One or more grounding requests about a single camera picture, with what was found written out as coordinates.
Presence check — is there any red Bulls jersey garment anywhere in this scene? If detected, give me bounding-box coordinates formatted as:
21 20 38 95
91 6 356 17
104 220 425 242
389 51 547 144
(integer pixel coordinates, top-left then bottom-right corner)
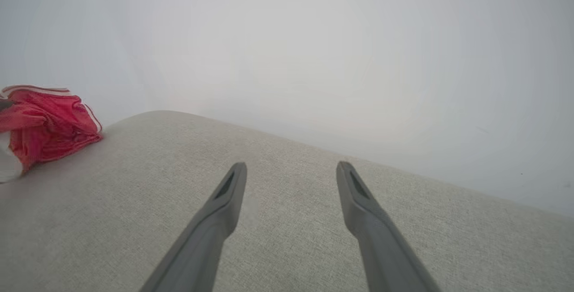
0 85 104 174

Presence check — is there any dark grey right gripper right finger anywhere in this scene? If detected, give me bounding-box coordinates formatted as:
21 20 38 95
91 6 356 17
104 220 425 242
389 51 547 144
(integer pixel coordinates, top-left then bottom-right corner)
336 161 442 292

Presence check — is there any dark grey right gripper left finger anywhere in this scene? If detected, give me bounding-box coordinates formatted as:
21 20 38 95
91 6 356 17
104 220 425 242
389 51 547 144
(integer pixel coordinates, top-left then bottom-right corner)
140 162 248 292

